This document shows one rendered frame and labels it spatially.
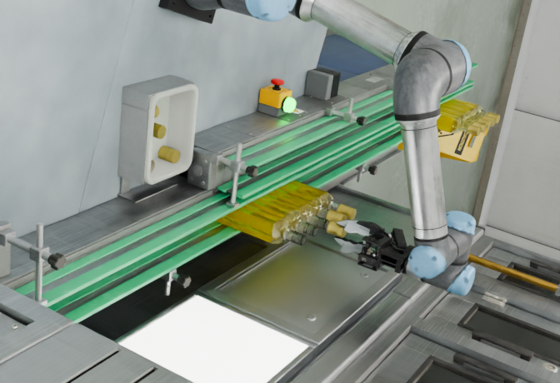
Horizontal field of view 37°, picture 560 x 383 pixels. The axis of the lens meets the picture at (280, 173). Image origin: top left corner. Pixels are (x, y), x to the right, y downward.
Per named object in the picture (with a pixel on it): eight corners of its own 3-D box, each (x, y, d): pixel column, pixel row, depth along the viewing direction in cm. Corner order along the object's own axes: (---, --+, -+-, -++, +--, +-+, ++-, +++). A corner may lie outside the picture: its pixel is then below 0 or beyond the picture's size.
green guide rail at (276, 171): (217, 190, 213) (242, 199, 210) (217, 186, 213) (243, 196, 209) (456, 78, 356) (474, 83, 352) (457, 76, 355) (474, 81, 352)
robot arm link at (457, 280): (480, 260, 196) (472, 290, 200) (437, 244, 201) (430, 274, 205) (468, 272, 190) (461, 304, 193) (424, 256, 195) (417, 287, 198)
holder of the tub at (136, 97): (116, 196, 200) (141, 206, 197) (122, 86, 190) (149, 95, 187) (161, 177, 214) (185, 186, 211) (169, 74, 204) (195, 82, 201)
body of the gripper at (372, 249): (359, 236, 202) (405, 253, 196) (374, 226, 209) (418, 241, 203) (354, 264, 205) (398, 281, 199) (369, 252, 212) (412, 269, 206)
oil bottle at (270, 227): (210, 220, 216) (279, 247, 206) (212, 200, 214) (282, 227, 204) (222, 213, 220) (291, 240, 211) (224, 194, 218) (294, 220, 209)
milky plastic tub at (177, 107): (117, 176, 198) (146, 187, 194) (123, 86, 190) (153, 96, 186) (164, 159, 212) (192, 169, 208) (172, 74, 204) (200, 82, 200)
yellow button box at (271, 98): (256, 110, 245) (277, 116, 242) (258, 86, 243) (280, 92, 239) (268, 106, 251) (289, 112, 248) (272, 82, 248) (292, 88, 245)
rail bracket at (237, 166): (206, 198, 210) (247, 214, 205) (212, 136, 204) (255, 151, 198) (213, 195, 213) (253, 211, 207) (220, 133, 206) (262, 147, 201)
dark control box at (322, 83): (302, 93, 268) (325, 101, 264) (306, 70, 265) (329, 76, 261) (315, 89, 274) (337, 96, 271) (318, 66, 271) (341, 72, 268)
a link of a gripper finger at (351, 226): (332, 218, 207) (363, 236, 203) (342, 211, 212) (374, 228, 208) (328, 228, 208) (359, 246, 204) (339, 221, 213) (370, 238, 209)
